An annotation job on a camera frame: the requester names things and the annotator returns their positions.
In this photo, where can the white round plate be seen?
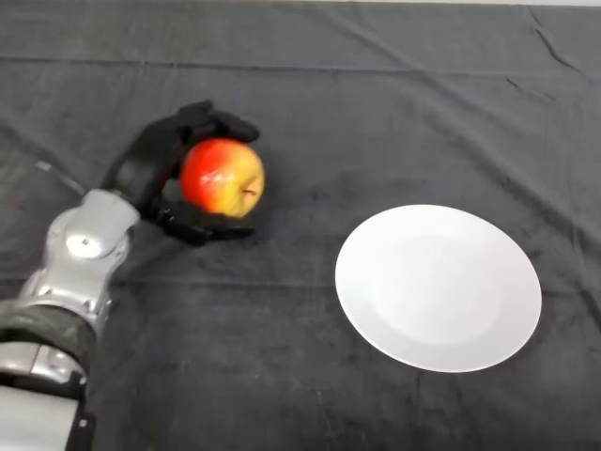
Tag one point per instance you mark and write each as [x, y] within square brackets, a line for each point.
[436, 291]

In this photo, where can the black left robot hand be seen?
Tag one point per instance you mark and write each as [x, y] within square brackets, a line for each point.
[145, 162]

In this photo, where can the black cloth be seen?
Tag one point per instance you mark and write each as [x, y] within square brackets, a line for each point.
[375, 117]

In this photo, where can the red yellow apple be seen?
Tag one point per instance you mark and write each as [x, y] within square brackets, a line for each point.
[220, 181]

